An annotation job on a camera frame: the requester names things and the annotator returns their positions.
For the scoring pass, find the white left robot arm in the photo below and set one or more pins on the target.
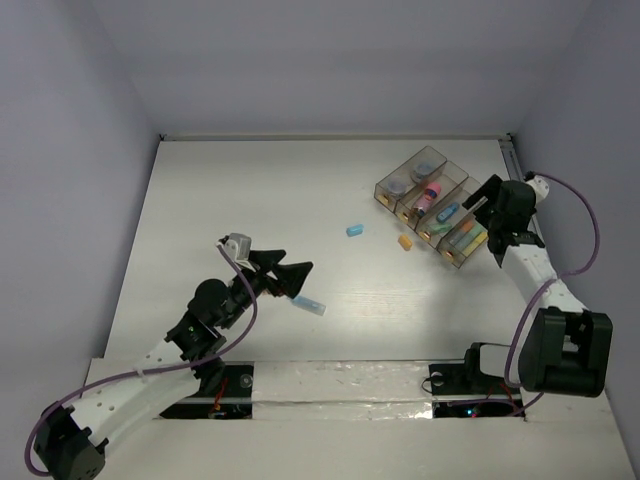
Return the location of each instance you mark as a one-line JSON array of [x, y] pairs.
[[73, 436]]

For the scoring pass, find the blue correction tape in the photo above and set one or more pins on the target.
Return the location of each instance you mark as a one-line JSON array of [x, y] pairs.
[[448, 212]]

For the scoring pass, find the orange tip grey highlighter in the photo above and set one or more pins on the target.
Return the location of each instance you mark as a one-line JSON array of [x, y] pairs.
[[456, 237]]

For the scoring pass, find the blue highlighter cap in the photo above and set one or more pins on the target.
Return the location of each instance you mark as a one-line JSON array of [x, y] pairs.
[[354, 230]]

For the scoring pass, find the green capped highlighter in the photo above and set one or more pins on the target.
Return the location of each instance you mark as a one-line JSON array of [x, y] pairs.
[[437, 229]]

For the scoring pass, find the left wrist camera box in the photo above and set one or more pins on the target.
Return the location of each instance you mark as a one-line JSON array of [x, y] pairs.
[[237, 247]]

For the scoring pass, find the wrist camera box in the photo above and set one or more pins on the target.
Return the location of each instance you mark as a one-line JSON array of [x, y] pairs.
[[539, 185], [237, 247]]

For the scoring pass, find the paper clip jar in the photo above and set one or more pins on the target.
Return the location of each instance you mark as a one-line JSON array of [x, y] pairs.
[[420, 171], [396, 187]]

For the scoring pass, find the yellow-orange highlighter cap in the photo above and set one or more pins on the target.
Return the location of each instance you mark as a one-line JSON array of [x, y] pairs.
[[405, 242]]

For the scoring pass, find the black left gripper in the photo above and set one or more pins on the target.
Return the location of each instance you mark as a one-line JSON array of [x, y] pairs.
[[265, 275]]

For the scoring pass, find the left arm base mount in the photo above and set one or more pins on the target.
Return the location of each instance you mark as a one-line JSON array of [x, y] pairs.
[[230, 400]]

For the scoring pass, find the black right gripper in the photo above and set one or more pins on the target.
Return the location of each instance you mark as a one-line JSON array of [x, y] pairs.
[[489, 189]]

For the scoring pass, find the yellow highlighter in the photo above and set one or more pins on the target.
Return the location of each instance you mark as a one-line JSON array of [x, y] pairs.
[[470, 248]]

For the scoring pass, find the yellow highlighter cap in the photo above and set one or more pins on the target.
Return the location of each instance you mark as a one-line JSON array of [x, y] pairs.
[[481, 238]]

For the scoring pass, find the blue highlighter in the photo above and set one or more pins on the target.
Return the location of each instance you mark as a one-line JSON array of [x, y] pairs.
[[309, 305]]

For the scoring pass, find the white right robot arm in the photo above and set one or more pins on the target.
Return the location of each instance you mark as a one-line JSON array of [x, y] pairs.
[[559, 346]]

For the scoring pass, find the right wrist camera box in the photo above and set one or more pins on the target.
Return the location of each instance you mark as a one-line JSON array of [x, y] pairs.
[[539, 185]]

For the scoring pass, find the green highlighter cap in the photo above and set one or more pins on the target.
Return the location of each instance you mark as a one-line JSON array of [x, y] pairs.
[[473, 234]]

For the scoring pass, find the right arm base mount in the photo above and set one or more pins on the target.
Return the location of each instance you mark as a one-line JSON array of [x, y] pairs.
[[461, 389]]

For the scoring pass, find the pink cap glue bottle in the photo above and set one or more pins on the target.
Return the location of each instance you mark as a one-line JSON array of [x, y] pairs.
[[429, 196]]

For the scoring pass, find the clear four-compartment organizer tray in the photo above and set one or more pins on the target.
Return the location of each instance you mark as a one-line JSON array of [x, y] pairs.
[[456, 186]]

